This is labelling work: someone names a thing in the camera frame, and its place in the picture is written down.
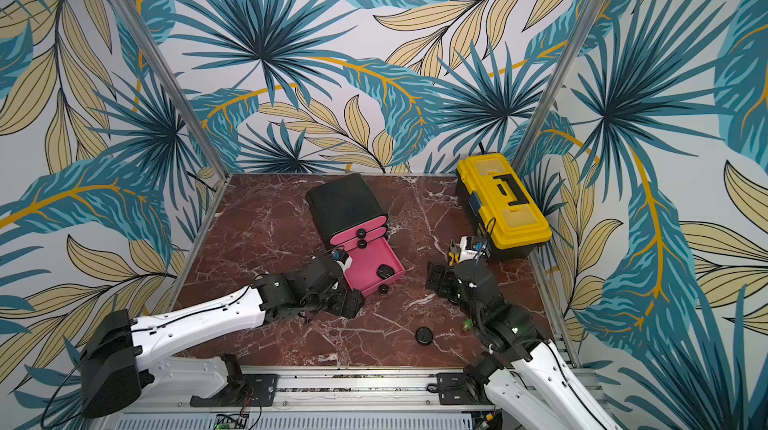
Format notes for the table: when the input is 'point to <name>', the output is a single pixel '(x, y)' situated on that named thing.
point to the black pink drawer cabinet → (348, 213)
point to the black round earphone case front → (424, 335)
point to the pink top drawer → (360, 230)
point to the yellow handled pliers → (455, 255)
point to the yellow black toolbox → (501, 208)
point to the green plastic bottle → (468, 323)
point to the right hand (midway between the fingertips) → (445, 266)
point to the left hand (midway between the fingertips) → (349, 301)
